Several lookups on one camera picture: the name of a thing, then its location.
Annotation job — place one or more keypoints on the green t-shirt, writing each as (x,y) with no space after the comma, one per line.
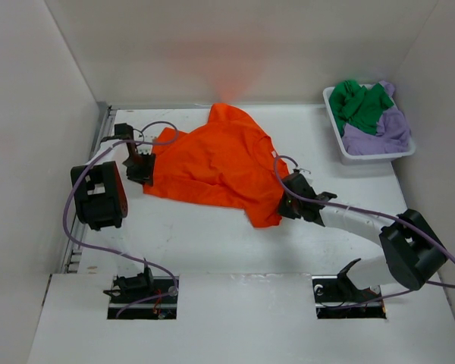
(358,106)

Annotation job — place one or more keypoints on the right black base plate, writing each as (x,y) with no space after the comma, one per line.
(337,298)

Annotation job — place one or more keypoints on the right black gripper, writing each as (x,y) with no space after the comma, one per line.
(283,210)

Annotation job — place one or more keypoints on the lavender t-shirt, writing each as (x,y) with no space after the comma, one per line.
(392,135)

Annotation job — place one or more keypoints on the orange t-shirt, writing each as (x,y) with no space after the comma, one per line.
(228,162)

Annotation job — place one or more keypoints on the white plastic bin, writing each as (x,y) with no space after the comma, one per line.
(348,159)

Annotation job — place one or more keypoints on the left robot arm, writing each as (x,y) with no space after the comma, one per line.
(99,196)

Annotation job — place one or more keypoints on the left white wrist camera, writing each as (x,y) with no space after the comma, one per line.
(145,146)

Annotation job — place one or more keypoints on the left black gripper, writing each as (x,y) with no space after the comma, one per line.
(146,175)

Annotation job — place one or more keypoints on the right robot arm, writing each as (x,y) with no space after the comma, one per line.
(411,251)

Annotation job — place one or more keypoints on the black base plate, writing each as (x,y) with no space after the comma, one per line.
(337,298)
(151,302)

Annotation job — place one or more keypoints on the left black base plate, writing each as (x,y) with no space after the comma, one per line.
(151,302)

